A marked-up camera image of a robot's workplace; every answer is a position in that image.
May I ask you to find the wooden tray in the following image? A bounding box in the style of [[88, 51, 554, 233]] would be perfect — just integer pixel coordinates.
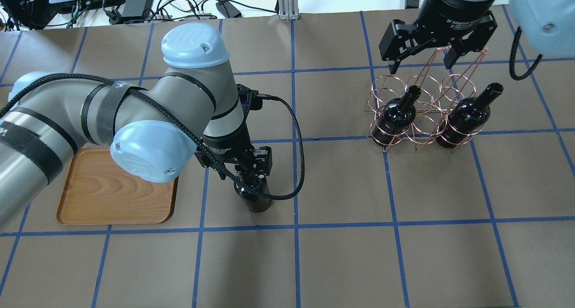
[[56, 148, 178, 225]]

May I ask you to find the black power adapter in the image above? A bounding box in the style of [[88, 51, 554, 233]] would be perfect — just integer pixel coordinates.
[[121, 0, 153, 22]]

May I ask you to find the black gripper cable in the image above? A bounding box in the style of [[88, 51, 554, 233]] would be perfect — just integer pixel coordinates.
[[189, 92, 306, 201]]

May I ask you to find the aluminium frame post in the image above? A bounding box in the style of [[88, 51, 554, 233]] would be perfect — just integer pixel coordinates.
[[278, 0, 301, 20]]

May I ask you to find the dark wine bottle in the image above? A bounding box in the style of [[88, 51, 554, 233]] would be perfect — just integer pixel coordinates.
[[371, 85, 422, 147], [234, 173, 274, 213], [436, 83, 504, 149]]

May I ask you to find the copper wire bottle basket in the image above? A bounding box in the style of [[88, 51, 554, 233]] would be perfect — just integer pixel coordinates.
[[363, 46, 489, 152]]

